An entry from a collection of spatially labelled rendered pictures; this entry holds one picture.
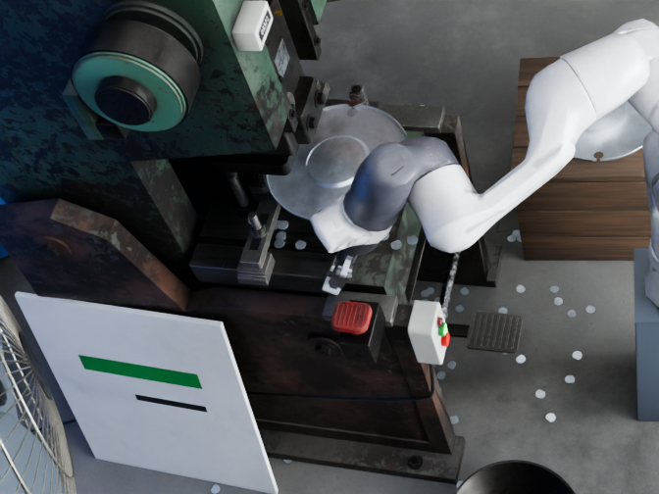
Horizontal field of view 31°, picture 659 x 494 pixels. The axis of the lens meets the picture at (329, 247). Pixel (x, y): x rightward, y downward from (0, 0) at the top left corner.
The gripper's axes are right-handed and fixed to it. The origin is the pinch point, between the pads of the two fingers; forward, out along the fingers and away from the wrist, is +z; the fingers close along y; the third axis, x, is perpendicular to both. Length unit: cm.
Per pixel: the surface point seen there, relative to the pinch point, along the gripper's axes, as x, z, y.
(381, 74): -2, 94, 126
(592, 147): -51, 33, 75
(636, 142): -60, 28, 77
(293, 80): 18.5, -4.2, 34.9
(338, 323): -3.8, 11.4, -1.7
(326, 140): 8.9, 13.9, 37.7
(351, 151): 3.5, 11.3, 35.4
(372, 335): -10.7, 14.7, -0.1
